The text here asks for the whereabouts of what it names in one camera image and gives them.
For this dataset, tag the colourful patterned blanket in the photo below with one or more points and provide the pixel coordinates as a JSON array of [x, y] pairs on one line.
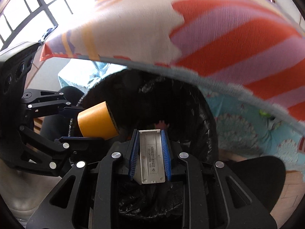
[[214, 28]]

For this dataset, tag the white plastic cover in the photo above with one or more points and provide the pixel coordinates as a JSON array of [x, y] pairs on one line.
[[152, 157]]

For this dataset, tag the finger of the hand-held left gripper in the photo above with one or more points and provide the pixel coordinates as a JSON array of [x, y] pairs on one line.
[[71, 140], [69, 109]]

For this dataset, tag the yellow tape roll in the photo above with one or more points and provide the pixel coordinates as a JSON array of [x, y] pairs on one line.
[[95, 121]]

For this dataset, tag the black bagged trash bin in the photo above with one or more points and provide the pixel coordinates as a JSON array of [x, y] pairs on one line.
[[143, 95]]

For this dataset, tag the person's black trouser leg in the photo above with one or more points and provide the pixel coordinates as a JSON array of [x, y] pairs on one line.
[[257, 181]]

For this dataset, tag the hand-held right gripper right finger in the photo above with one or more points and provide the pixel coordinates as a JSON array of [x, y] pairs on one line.
[[166, 157]]

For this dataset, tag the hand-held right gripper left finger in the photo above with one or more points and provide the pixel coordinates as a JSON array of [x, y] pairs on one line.
[[133, 157]]

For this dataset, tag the pink toy pig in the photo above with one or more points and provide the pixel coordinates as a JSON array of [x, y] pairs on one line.
[[162, 124]]

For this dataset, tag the dark clothes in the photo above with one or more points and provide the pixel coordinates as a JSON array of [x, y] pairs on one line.
[[48, 33]]

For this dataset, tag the window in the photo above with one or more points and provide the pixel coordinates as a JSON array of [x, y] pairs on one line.
[[35, 4]]

